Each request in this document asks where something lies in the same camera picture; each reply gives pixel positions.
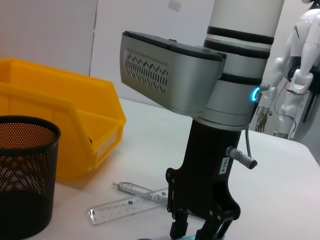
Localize clear plastic ruler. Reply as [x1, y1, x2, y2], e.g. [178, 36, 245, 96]
[87, 186, 171, 226]

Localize grey ballpoint pen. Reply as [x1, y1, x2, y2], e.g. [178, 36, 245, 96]
[111, 181, 171, 208]

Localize white humanoid robot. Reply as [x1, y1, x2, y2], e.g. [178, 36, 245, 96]
[254, 0, 320, 140]

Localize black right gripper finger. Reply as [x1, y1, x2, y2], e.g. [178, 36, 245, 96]
[195, 217, 234, 240]
[169, 209, 190, 239]

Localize black mesh pen holder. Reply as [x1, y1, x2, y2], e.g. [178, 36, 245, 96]
[0, 115, 62, 240]

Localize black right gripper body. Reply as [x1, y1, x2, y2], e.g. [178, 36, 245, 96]
[165, 119, 243, 224]

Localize blue scissors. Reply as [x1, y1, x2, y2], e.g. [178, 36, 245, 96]
[139, 232, 227, 240]

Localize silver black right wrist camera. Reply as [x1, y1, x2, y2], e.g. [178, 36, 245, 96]
[119, 30, 228, 116]

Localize yellow plastic bin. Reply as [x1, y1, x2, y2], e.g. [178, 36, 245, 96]
[0, 57, 128, 181]

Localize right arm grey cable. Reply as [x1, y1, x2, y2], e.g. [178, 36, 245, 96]
[226, 82, 273, 169]

